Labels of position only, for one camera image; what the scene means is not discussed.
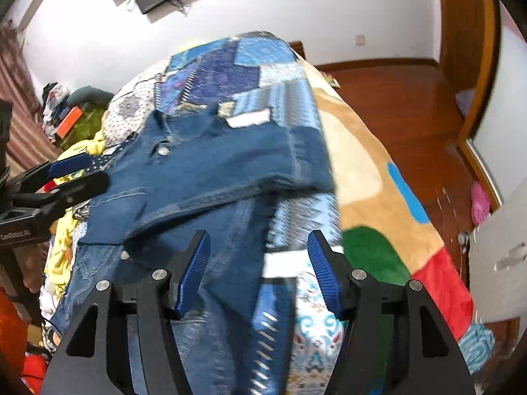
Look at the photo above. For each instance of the blue patchwork quilt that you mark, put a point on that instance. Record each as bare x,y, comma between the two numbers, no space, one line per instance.
247,74

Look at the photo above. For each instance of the green cloth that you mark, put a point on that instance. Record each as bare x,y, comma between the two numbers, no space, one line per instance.
88,125

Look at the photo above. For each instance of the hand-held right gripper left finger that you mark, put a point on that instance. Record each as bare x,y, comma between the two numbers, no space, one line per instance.
192,273

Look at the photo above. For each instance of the orange box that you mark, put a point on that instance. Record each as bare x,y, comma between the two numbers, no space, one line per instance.
69,122

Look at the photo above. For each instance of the colourful fleece blanket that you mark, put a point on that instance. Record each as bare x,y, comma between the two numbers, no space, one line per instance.
362,144

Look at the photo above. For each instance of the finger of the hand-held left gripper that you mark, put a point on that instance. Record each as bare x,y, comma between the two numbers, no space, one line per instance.
80,187
68,165

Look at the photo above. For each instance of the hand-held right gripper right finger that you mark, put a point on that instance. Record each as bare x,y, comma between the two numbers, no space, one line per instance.
325,275

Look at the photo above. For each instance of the pile of mixed clothes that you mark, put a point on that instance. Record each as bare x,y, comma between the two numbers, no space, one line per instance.
51,103

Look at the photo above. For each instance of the yellow cloth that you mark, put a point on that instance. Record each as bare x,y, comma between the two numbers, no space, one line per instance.
61,238

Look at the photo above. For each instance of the metal door stopper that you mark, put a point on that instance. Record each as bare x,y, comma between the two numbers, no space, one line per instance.
464,239

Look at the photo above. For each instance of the pink bag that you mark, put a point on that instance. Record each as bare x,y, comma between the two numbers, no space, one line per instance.
480,203

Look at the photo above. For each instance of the striped brown curtain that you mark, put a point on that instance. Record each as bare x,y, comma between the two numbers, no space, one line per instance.
18,90

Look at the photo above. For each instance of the wooden door frame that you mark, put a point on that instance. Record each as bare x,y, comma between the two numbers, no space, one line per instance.
473,70

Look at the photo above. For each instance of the blue denim jacket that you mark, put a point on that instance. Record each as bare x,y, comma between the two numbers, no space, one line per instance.
206,160

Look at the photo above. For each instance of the white wall socket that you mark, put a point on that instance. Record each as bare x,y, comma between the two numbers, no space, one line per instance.
359,40

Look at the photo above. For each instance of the orange cloth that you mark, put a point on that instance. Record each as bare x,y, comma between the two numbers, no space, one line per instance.
12,329

